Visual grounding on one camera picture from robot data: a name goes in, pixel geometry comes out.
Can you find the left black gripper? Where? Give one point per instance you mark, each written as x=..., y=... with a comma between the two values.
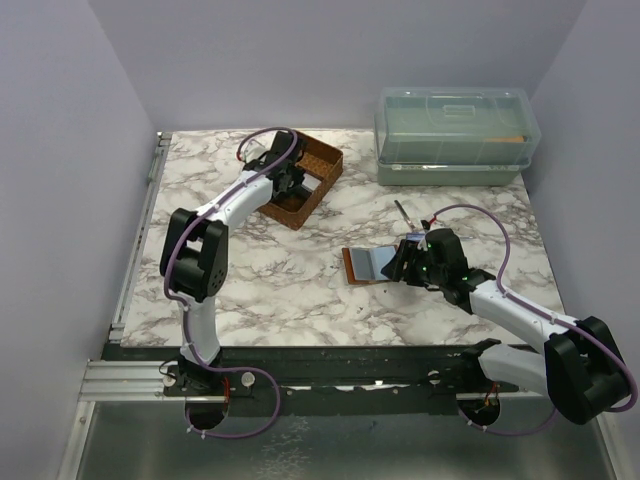
x=296, y=178

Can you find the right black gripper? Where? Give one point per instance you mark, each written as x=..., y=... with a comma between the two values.
x=408, y=251

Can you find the brown leather card holder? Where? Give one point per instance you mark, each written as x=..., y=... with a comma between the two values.
x=364, y=265

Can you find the brown woven basket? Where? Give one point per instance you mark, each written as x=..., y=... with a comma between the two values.
x=317, y=168

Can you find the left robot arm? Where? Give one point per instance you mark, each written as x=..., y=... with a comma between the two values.
x=194, y=260

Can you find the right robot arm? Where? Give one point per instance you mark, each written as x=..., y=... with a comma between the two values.
x=575, y=363

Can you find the stack of credit cards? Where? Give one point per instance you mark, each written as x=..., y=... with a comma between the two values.
x=310, y=184

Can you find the clear lidded plastic box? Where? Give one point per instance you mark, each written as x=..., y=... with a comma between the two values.
x=432, y=136

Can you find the blue handled screwdriver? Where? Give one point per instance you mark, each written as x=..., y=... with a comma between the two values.
x=415, y=236

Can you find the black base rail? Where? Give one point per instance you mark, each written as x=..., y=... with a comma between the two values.
x=301, y=381

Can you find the aluminium side rail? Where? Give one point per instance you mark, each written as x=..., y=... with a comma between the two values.
x=118, y=322

